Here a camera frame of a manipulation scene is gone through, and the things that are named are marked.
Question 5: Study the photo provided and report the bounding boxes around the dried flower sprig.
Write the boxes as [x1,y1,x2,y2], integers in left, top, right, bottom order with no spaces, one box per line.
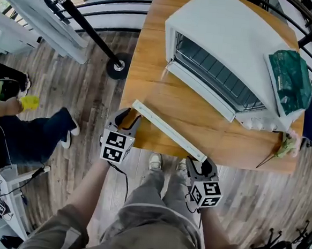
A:
[255,129,303,172]

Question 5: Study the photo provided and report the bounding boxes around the person's olive shirt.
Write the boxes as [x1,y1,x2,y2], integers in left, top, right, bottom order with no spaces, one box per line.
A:
[17,199,261,249]

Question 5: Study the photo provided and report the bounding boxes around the yellow cloth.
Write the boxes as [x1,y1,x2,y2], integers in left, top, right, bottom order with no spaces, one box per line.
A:
[19,94,41,113]

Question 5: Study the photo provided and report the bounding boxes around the person's right shoe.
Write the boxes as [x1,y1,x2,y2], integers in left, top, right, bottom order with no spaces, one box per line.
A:
[175,157,189,173]

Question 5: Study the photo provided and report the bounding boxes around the white toaster oven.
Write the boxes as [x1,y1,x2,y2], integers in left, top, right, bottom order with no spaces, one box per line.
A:
[157,0,312,134]

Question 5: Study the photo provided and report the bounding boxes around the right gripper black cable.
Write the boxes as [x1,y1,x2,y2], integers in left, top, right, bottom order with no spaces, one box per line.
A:
[182,192,204,229]

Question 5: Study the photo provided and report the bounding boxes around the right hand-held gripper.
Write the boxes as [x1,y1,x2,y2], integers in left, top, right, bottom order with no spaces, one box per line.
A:
[182,155,226,211]

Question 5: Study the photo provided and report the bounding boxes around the black metal railing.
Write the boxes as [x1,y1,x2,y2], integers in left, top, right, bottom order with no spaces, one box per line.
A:
[34,0,312,91]

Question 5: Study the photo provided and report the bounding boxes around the black bag with yellow stripe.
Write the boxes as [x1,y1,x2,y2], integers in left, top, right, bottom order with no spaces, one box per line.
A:
[0,59,33,104]

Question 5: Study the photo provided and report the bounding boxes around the white desk with cables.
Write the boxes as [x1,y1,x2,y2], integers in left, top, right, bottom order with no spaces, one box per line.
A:
[0,161,51,249]

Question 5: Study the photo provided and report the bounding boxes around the person's grey trousers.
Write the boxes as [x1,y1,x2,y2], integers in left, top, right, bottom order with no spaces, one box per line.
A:
[99,162,209,249]

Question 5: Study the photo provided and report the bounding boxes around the green plastic bag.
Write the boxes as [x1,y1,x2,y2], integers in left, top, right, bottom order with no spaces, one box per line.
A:
[263,48,312,118]

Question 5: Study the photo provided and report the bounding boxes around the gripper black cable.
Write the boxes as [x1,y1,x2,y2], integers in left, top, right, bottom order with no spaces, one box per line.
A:
[182,192,204,229]
[105,161,131,202]

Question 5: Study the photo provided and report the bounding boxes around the glass toaster oven door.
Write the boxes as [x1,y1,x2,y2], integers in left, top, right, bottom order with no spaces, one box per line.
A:
[128,58,241,165]

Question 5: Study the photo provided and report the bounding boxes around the white cabinet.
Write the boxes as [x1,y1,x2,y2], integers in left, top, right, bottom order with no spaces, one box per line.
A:
[0,0,93,65]

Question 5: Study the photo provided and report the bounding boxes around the black pole stand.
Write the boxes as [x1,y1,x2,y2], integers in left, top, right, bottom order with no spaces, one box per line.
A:
[28,0,137,82]

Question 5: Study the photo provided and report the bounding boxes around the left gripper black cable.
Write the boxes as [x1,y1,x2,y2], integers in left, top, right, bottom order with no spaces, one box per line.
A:
[105,161,131,202]

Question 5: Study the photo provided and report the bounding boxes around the person's right forearm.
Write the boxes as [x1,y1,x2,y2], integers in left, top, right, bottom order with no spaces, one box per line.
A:
[196,205,235,249]

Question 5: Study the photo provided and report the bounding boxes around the person's left shoe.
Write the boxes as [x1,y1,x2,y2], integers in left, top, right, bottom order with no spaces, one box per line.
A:
[147,152,164,172]

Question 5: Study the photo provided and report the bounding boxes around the person's left forearm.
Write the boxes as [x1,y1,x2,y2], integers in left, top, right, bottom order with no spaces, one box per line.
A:
[61,154,112,227]

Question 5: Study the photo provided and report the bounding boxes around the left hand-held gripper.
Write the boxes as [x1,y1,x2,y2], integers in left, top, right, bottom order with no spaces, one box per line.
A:
[98,105,143,165]

